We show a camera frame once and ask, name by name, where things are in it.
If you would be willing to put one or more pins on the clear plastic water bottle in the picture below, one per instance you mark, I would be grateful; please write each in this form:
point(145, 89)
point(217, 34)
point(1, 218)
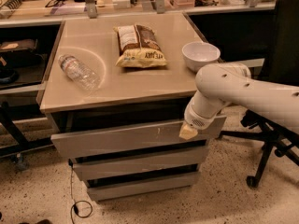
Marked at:
point(79, 72)

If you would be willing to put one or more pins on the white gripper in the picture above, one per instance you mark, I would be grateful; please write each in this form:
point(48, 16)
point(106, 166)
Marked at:
point(195, 119)

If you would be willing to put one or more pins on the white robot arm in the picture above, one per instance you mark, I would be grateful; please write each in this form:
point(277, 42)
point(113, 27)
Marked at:
point(221, 84)

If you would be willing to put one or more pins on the black cart frame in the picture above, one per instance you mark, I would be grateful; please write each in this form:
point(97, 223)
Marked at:
point(8, 116)

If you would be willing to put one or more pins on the grey bottom drawer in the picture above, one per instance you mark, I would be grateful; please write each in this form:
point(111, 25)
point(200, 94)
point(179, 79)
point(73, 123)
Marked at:
point(141, 187)

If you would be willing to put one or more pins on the white bowl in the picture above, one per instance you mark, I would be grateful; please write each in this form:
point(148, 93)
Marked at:
point(198, 54)

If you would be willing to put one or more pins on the grey middle drawer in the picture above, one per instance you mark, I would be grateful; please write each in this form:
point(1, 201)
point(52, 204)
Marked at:
point(141, 163)

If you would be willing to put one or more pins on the black office chair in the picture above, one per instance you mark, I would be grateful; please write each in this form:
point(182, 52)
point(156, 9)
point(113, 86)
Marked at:
point(278, 83)

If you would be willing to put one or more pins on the grey top drawer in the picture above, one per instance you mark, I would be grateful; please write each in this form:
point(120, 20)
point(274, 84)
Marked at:
point(103, 141)

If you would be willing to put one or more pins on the grey drawer cabinet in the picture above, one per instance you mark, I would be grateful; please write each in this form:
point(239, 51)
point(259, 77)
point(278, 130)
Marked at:
point(94, 42)

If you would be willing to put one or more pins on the grey drawer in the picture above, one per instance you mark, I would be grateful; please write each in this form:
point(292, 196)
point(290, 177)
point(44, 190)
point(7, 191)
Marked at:
point(141, 187)
point(103, 141)
point(141, 163)

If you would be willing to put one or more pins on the brown yellow snack bag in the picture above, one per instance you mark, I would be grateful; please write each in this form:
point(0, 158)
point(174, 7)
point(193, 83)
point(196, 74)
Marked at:
point(138, 47)

